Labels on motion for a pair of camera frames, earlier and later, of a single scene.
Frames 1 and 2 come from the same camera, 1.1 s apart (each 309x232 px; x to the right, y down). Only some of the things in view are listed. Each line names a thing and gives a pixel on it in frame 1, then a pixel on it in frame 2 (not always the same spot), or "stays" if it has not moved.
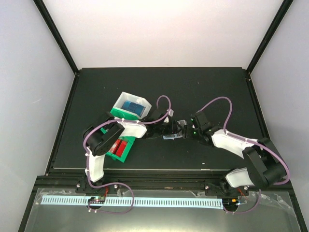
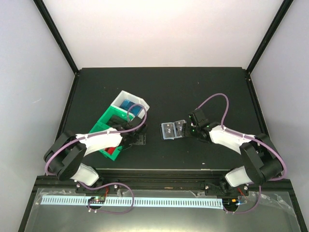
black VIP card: x=181 y=124 stays
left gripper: x=173 y=129 -> x=141 y=140
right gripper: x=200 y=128 stays
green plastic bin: x=130 y=140 -> x=122 y=113
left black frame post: x=58 y=35 stays
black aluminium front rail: x=63 y=180 stays
